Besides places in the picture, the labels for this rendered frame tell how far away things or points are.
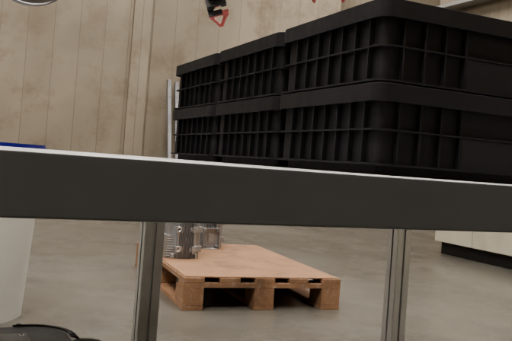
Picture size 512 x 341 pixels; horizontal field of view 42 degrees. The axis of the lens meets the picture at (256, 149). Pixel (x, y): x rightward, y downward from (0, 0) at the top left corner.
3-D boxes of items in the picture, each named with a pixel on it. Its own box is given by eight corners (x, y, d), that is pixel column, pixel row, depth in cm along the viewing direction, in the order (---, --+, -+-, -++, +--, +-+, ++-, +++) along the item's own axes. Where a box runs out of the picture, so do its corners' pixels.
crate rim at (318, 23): (384, 14, 86) (385, -5, 86) (280, 44, 113) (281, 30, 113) (601, 55, 102) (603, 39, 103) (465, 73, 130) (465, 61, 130)
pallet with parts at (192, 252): (125, 266, 422) (129, 207, 423) (253, 266, 457) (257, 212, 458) (184, 313, 306) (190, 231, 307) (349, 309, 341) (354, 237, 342)
